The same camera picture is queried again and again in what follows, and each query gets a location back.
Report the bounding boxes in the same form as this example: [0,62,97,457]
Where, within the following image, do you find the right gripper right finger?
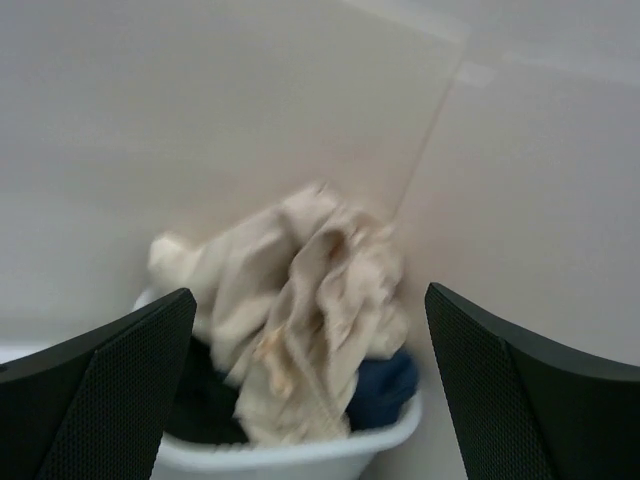
[425,283,639,479]

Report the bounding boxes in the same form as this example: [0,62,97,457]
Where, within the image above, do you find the navy blue trousers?
[346,348,419,431]

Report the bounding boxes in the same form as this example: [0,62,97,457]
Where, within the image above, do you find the black trousers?
[165,337,249,445]

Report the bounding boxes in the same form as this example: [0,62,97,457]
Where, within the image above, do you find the white laundry basket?
[132,287,424,480]

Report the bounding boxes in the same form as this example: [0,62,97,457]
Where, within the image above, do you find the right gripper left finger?
[1,289,196,479]

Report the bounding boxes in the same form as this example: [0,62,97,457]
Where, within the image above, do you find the beige trousers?
[148,184,408,446]

